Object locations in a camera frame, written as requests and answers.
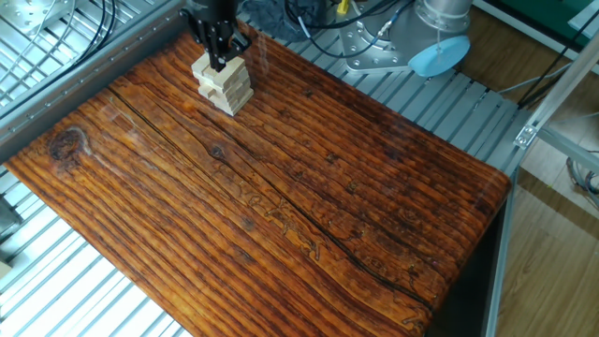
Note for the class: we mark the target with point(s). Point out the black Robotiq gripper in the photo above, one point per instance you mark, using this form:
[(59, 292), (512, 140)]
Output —
[(215, 11)]

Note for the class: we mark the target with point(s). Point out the wooden Jenga block tower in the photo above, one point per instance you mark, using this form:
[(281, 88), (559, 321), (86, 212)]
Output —
[(229, 91)]

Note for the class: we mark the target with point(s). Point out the silver UR5 robot arm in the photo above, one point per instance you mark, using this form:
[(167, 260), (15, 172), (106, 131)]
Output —
[(440, 14)]

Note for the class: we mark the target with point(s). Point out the grey blue towel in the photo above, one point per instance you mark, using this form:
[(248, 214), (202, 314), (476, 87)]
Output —
[(271, 21)]

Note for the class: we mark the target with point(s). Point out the yellow plastic clip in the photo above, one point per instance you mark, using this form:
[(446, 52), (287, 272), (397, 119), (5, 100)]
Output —
[(343, 6)]

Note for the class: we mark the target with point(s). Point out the glossy wood grain table cover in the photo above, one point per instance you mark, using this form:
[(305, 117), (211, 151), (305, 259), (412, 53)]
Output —
[(281, 210)]

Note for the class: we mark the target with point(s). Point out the silver perforated mounting plate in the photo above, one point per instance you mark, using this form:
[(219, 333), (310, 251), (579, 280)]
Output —
[(28, 14)]

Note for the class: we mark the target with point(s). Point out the aluminium table leg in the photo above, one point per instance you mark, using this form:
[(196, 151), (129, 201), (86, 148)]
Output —
[(501, 262)]

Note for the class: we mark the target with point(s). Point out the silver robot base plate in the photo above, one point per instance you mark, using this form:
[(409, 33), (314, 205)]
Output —
[(360, 47)]

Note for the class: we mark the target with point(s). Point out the grey aluminium edge rail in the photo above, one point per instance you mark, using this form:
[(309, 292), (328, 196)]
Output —
[(70, 89)]

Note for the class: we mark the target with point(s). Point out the aluminium frame post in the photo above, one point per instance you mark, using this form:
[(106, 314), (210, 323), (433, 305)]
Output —
[(557, 93)]

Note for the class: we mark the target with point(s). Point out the aluminium frame crossbar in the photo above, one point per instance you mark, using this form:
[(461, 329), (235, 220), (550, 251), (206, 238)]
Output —
[(571, 150)]

